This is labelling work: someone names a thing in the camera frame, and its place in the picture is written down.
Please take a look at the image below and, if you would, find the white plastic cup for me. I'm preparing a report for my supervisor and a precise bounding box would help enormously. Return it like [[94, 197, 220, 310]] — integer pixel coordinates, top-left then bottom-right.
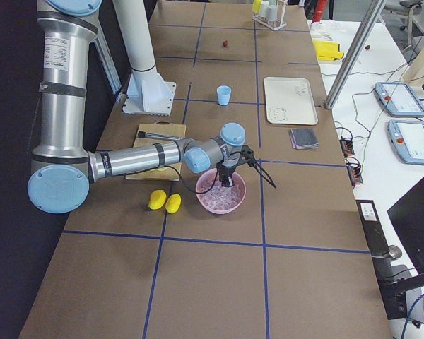
[[265, 5, 278, 22]]

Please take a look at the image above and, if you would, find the white wire cup rack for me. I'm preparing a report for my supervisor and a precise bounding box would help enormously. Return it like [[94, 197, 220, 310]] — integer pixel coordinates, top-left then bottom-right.
[[252, 15, 287, 31]]

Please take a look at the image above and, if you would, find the light blue plastic cup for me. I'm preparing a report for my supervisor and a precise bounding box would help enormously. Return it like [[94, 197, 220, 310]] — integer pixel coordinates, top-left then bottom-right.
[[216, 85, 232, 106]]

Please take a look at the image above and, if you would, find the yellow lemon near bowl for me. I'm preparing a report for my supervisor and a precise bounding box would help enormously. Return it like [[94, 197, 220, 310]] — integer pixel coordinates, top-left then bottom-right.
[[165, 194, 182, 214]]

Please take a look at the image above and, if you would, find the upper teach pendant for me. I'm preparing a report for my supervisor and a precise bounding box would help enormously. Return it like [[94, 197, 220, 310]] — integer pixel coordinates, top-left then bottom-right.
[[375, 82, 424, 118]]

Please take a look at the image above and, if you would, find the lower teach pendant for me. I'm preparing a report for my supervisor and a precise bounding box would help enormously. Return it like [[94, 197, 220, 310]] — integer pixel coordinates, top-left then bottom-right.
[[387, 119, 424, 165]]

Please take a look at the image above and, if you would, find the yellow plastic cup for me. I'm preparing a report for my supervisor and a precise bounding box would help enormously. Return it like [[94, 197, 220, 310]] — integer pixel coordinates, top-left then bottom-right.
[[252, 0, 262, 15]]

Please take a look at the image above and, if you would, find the black laptop monitor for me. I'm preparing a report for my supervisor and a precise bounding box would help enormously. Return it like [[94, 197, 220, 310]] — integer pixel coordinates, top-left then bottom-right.
[[388, 177, 424, 273]]

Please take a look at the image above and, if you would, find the wooden cutting board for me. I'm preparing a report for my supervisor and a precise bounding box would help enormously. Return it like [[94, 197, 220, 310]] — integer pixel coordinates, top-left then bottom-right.
[[125, 122, 186, 181]]

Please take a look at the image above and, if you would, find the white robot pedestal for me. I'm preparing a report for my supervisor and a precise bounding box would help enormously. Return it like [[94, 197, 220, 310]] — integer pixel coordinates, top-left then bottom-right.
[[113, 0, 177, 116]]

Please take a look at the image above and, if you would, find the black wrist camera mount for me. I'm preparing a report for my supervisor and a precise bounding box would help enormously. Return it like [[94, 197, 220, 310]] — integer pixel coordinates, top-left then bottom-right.
[[240, 145, 255, 163]]

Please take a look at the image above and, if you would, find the aluminium frame post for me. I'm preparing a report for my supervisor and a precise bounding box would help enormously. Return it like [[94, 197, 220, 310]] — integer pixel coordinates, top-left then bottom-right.
[[324, 0, 386, 109]]

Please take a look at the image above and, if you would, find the grey plastic cup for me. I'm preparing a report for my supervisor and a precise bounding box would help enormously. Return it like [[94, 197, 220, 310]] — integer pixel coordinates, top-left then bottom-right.
[[259, 0, 270, 13]]

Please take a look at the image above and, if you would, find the yellow folded cloth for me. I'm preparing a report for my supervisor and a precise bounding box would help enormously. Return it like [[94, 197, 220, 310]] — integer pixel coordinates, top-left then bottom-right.
[[312, 40, 344, 61]]

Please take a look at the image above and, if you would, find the wooden rack stick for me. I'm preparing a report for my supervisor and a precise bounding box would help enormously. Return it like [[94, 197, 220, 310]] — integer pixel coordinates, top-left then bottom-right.
[[276, 0, 288, 30]]

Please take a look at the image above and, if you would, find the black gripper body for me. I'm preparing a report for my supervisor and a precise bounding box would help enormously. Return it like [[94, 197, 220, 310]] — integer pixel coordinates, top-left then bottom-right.
[[216, 155, 240, 181]]

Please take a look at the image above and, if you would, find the cream bear tray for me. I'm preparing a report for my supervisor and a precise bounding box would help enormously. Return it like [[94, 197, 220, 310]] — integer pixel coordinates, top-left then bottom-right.
[[264, 77, 318, 126]]

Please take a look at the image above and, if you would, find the yellow lemon far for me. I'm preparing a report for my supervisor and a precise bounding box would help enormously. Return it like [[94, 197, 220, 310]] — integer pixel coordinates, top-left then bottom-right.
[[148, 189, 167, 210]]

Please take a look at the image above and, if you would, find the teach pendant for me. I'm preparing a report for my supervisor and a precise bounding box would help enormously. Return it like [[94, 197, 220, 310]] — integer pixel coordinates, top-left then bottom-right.
[[387, 119, 424, 165], [375, 82, 424, 118]]

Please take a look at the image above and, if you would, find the pink bowl of ice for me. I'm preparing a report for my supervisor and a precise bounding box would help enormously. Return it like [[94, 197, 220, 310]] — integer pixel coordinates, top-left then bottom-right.
[[195, 169, 246, 215]]

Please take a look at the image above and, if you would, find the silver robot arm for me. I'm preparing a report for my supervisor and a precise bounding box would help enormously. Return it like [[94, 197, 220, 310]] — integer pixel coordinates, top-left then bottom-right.
[[28, 1, 247, 214]]

